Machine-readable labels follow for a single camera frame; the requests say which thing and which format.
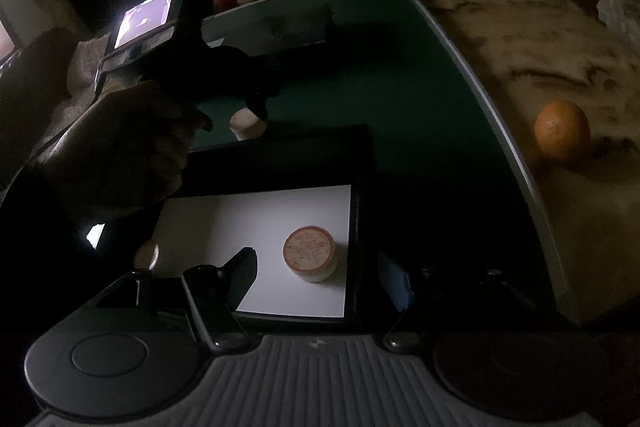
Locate open black storage box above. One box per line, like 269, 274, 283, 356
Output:
129, 138, 376, 322

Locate dark green desk mat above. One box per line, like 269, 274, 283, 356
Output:
202, 0, 575, 317

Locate white fluffy cushion right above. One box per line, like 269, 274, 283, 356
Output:
597, 0, 640, 48

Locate orange fruit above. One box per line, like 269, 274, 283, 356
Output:
534, 100, 591, 162

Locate beige fluffy blanket left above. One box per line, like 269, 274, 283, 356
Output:
30, 29, 110, 156

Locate round wooden container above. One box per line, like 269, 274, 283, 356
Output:
134, 242, 160, 271
282, 225, 338, 283
229, 107, 266, 141

